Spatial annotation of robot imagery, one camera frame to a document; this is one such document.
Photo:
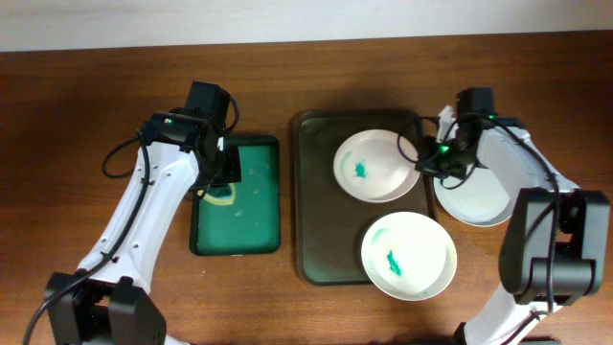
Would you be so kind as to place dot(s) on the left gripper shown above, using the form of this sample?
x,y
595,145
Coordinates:
x,y
235,172

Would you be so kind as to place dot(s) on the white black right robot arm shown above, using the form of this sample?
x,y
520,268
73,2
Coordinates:
x,y
554,249

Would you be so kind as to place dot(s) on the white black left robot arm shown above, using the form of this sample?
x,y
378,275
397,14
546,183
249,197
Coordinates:
x,y
106,301

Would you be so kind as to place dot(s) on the white plate with green stain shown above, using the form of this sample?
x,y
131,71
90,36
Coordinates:
x,y
408,256

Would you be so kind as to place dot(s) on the pink-white plate with stain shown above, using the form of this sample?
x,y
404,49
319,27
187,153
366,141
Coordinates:
x,y
376,166

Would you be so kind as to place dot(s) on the grey plate with green stain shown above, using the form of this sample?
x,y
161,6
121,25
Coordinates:
x,y
481,201

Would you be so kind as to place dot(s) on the small green tray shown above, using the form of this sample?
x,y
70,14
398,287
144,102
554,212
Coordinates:
x,y
252,224

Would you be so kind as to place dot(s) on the large brown tray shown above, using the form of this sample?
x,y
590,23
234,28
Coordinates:
x,y
330,224

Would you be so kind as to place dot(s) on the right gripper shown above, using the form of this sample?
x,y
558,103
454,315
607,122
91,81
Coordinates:
x,y
426,163

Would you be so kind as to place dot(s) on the green yellow sponge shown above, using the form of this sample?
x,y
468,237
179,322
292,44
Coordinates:
x,y
223,195

